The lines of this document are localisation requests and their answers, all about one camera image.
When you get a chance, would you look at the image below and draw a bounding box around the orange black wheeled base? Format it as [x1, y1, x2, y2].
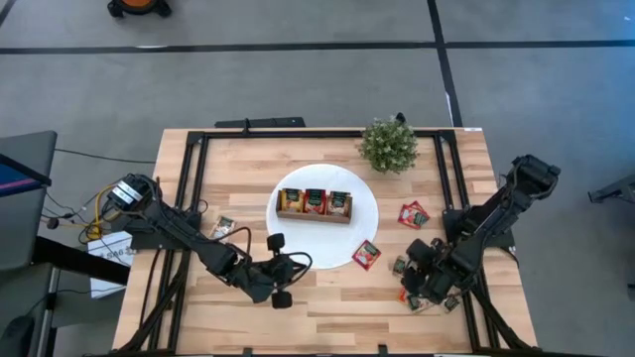
[106, 0, 173, 19]

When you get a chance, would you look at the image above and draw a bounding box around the blue screen monitor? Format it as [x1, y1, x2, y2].
[0, 153, 53, 198]

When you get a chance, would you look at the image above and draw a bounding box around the yellow cable bundle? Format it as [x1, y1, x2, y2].
[81, 183, 124, 242]

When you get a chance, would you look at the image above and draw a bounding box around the white round woven placemat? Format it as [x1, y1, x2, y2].
[265, 163, 380, 271]

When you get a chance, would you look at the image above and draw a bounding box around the white printed cardboard box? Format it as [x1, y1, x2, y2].
[87, 230, 136, 299]

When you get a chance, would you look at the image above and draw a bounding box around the red strawberry tea bag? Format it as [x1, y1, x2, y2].
[304, 188, 328, 215]
[351, 239, 383, 272]
[409, 199, 432, 227]
[397, 203, 424, 231]

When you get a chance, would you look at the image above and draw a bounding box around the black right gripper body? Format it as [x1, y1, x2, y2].
[425, 247, 467, 304]

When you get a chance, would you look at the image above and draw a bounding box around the black rounded object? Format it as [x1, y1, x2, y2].
[0, 314, 36, 357]

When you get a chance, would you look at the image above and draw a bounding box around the black floor cable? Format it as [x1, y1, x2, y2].
[53, 147, 158, 166]

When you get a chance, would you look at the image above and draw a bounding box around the wooden tea bag box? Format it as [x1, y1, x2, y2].
[275, 186, 354, 225]

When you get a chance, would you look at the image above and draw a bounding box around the grey side desk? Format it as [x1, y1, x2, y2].
[0, 130, 59, 273]

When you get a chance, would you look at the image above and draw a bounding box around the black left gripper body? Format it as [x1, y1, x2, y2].
[230, 255, 299, 303]

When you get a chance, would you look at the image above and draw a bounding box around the potted green artificial plant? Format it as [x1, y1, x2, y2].
[357, 116, 420, 175]

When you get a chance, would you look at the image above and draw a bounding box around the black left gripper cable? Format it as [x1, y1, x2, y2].
[283, 250, 315, 280]

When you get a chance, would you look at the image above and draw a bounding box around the flat black bar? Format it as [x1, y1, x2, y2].
[213, 116, 307, 130]

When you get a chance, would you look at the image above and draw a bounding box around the black table beam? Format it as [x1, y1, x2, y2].
[32, 236, 131, 288]

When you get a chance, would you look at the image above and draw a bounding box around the black tripod stand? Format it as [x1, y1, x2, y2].
[587, 172, 635, 205]

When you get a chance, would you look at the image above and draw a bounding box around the black aluminium table frame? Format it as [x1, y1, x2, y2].
[116, 129, 542, 357]

